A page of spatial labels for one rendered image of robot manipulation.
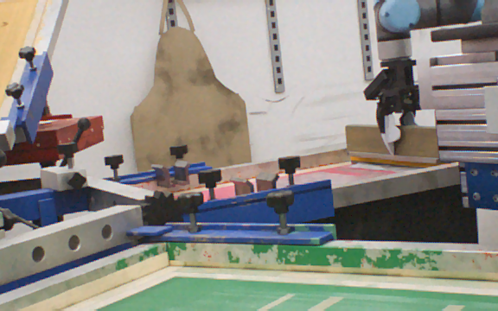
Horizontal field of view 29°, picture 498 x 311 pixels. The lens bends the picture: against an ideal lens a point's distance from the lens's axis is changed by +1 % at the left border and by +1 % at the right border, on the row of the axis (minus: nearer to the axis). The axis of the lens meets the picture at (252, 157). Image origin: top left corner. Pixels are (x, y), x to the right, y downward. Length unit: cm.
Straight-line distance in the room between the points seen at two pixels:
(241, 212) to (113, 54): 239
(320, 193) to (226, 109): 241
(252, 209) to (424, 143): 54
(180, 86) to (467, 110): 254
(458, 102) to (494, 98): 23
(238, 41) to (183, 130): 48
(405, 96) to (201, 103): 203
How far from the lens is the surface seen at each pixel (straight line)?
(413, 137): 211
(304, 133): 435
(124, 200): 162
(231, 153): 413
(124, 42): 401
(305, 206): 172
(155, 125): 397
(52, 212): 182
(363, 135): 227
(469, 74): 160
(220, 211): 165
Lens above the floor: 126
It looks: 6 degrees down
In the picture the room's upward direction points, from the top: 7 degrees counter-clockwise
